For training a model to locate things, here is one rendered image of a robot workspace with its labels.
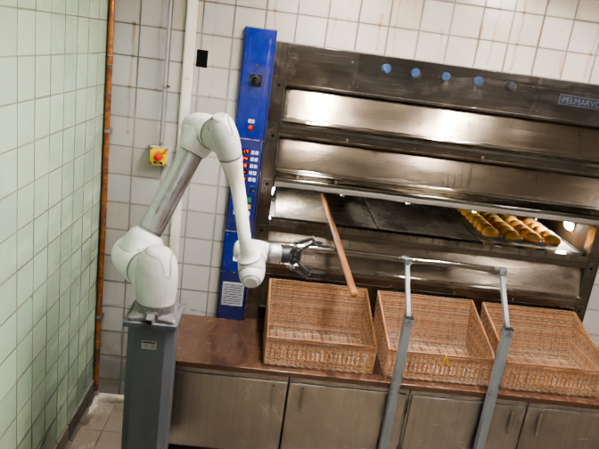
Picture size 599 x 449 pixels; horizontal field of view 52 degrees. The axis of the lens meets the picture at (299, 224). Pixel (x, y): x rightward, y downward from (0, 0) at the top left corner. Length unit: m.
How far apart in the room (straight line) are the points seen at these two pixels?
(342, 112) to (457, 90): 0.60
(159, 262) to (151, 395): 0.56
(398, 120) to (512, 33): 0.70
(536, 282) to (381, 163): 1.13
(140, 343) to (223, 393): 0.75
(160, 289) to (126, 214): 1.07
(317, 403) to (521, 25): 2.14
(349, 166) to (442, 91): 0.61
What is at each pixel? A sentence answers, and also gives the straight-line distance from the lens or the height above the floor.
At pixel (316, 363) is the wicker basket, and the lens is 3.15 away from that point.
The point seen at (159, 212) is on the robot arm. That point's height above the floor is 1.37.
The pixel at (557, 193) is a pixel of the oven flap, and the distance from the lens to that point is 3.60.
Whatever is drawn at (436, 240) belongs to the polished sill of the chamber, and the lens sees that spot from 3.46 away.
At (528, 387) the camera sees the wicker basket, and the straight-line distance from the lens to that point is 3.40.
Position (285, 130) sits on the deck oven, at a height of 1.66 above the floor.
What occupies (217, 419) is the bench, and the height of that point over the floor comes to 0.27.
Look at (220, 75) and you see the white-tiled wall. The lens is 3.22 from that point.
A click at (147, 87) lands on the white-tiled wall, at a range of 3.28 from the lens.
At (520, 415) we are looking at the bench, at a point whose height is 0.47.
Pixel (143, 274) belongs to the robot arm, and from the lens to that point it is 2.42.
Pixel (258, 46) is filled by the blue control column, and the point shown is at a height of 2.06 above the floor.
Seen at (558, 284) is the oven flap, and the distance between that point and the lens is 3.78.
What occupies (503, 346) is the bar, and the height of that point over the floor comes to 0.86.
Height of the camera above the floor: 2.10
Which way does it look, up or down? 16 degrees down
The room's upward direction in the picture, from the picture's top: 8 degrees clockwise
